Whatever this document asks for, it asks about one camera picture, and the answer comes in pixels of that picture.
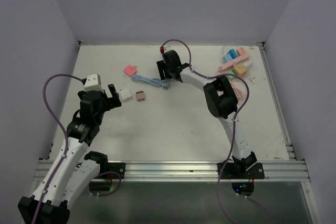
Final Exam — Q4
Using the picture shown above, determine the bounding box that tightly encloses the aluminium front rail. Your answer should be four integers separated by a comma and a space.
34, 159, 310, 183

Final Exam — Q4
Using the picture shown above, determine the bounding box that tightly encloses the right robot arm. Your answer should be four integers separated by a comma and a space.
156, 46, 257, 178

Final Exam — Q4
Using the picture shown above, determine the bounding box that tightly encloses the white USB charger plug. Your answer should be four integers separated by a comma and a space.
119, 88, 133, 101

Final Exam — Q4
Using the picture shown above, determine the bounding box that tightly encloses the light blue charger plug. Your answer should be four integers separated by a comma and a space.
223, 54, 233, 63

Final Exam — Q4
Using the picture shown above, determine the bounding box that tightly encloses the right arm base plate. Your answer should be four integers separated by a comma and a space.
221, 162, 265, 180

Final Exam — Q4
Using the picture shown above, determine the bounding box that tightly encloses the light blue coiled cable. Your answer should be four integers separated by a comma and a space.
130, 73, 170, 90

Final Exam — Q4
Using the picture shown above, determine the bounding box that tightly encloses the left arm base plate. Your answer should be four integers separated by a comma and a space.
95, 162, 126, 179

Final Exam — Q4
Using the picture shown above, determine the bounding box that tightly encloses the yellow cube socket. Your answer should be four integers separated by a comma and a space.
233, 65, 248, 78

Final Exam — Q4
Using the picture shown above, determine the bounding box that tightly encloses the brown pink USB charger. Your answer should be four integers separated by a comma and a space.
135, 91, 145, 102

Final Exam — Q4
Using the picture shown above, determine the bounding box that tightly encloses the thin white charging cable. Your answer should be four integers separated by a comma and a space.
222, 45, 257, 86

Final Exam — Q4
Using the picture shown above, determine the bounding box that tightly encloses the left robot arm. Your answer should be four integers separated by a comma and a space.
18, 84, 123, 223

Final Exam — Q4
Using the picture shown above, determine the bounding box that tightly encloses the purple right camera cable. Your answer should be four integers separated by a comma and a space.
159, 39, 271, 224

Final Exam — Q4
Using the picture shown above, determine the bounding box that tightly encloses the pink power strip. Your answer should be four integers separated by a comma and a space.
217, 47, 250, 72

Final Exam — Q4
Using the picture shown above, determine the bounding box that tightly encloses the pink adapter plug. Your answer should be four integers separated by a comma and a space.
123, 65, 137, 77

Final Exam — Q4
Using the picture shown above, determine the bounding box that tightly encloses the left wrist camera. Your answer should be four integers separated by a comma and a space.
83, 73, 103, 92

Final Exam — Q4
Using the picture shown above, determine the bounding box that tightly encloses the blue cube socket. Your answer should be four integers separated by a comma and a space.
228, 49, 238, 59

